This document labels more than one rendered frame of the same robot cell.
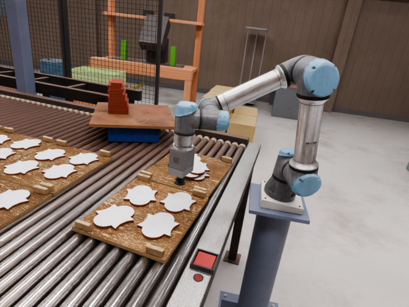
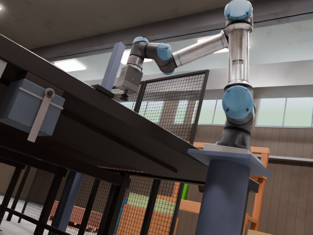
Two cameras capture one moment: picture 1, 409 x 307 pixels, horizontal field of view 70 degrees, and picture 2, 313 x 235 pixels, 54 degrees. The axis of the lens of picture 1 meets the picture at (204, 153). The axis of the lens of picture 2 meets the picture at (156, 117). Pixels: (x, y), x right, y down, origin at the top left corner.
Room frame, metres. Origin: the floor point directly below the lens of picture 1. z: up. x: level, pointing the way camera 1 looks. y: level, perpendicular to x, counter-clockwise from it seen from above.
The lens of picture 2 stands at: (-0.02, -0.77, 0.56)
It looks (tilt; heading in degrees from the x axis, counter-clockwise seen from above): 18 degrees up; 33
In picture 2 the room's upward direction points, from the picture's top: 15 degrees clockwise
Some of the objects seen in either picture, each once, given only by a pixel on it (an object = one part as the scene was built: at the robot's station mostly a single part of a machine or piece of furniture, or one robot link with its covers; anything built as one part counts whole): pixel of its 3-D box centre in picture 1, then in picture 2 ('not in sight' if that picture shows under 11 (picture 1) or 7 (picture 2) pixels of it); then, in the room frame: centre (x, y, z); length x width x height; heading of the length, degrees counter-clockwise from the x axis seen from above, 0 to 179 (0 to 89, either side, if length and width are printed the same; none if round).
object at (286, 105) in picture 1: (285, 97); not in sight; (6.96, -1.75, 0.35); 1.30 x 0.68 x 0.70; 173
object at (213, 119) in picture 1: (212, 119); (159, 53); (1.04, -0.01, 1.29); 0.11 x 0.11 x 0.08; 10
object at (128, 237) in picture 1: (148, 212); not in sight; (0.94, 0.19, 0.93); 0.41 x 0.35 x 0.02; 163
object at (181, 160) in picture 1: (179, 157); (129, 79); (1.01, 0.09, 1.14); 0.10 x 0.09 x 0.16; 66
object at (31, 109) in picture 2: not in sight; (31, 110); (0.53, 0.00, 0.77); 0.14 x 0.11 x 0.18; 166
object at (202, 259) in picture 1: (204, 261); not in sight; (0.72, -0.04, 0.92); 0.06 x 0.06 x 0.01; 76
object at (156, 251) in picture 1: (154, 250); not in sight; (0.71, 0.12, 0.95); 0.06 x 0.02 x 0.03; 73
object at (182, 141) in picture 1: (184, 138); (134, 64); (1.01, 0.08, 1.21); 0.08 x 0.08 x 0.05
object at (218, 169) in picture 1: (189, 170); not in sight; (1.34, 0.07, 0.93); 0.41 x 0.35 x 0.02; 161
